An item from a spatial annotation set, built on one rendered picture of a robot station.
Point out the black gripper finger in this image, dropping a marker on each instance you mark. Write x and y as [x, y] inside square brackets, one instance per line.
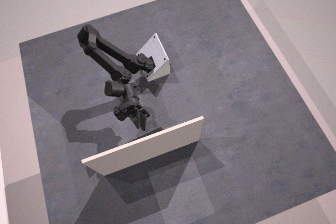
[143, 120]
[134, 115]

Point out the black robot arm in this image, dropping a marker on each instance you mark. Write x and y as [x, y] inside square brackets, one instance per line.
[93, 45]

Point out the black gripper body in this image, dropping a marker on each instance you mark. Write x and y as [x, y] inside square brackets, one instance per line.
[131, 101]

